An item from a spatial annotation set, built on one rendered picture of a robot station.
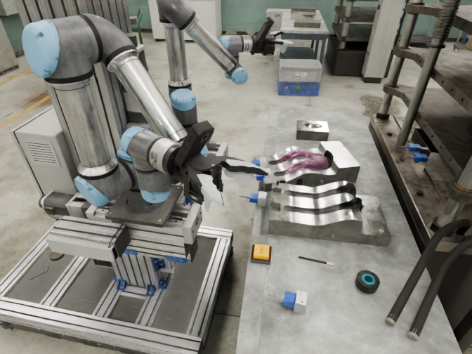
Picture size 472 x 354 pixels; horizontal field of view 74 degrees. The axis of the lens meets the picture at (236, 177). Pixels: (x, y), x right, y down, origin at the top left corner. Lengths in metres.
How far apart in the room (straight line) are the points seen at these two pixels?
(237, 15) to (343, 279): 7.68
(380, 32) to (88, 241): 5.04
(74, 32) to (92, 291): 1.54
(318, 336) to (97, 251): 0.82
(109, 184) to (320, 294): 0.83
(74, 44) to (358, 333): 1.17
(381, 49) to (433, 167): 3.86
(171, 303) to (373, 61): 4.77
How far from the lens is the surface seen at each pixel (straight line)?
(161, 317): 1.89
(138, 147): 0.75
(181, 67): 1.59
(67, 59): 0.88
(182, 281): 2.00
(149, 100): 0.89
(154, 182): 0.79
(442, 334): 1.33
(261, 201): 1.51
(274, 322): 1.17
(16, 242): 2.96
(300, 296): 1.17
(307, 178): 1.65
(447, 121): 2.11
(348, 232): 1.41
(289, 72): 4.81
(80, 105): 0.93
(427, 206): 1.82
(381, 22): 5.55
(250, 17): 8.47
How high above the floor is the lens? 1.82
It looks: 37 degrees down
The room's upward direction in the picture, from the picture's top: straight up
